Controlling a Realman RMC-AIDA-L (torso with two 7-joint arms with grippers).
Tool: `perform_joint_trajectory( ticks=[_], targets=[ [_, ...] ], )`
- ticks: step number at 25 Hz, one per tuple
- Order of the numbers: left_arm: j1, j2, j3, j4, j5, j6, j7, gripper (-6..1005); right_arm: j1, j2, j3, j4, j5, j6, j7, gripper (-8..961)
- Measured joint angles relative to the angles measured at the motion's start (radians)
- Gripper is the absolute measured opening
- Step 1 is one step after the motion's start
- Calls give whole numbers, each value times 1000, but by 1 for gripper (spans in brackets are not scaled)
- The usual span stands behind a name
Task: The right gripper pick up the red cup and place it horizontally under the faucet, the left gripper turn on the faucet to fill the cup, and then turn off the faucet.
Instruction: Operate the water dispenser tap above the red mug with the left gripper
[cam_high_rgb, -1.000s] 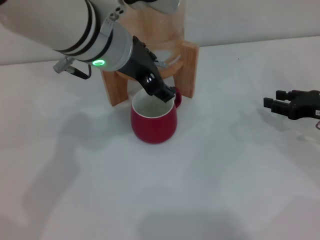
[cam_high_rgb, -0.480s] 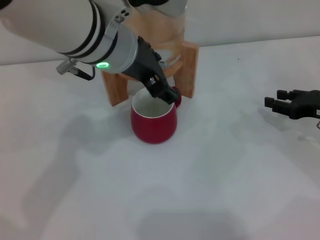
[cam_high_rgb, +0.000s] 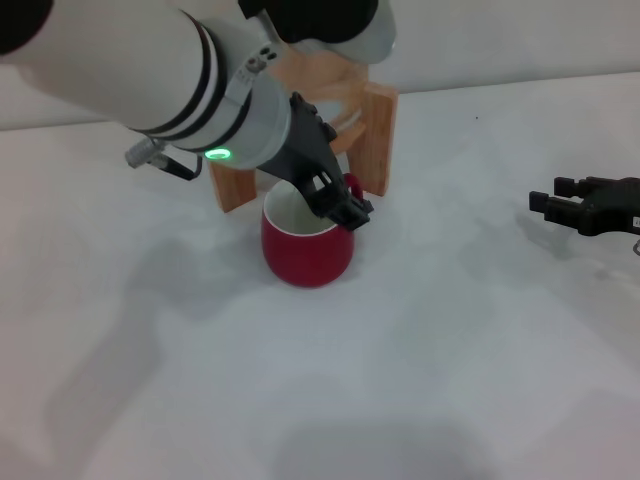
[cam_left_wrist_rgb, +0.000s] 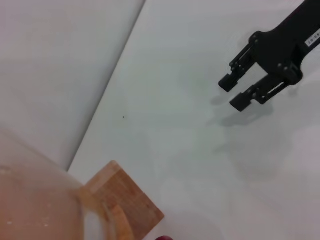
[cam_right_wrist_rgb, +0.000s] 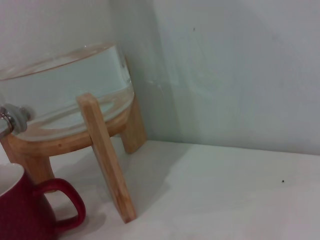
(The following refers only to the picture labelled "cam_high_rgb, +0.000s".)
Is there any red ceramic cup white inside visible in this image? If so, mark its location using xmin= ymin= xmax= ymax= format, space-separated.
xmin=261 ymin=172 xmax=365 ymax=290

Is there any left gripper cable with plug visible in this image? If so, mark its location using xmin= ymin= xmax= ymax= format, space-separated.
xmin=124 ymin=138 xmax=204 ymax=180

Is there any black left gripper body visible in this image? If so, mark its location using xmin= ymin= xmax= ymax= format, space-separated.
xmin=257 ymin=90 xmax=349 ymax=201

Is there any wooden dispenser stand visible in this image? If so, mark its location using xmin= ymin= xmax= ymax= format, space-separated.
xmin=208 ymin=79 xmax=400 ymax=214

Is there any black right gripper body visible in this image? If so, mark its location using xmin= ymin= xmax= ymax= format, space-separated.
xmin=582 ymin=175 xmax=640 ymax=239

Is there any clear glass water dispenser jar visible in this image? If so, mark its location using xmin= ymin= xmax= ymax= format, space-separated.
xmin=269 ymin=39 xmax=374 ymax=146

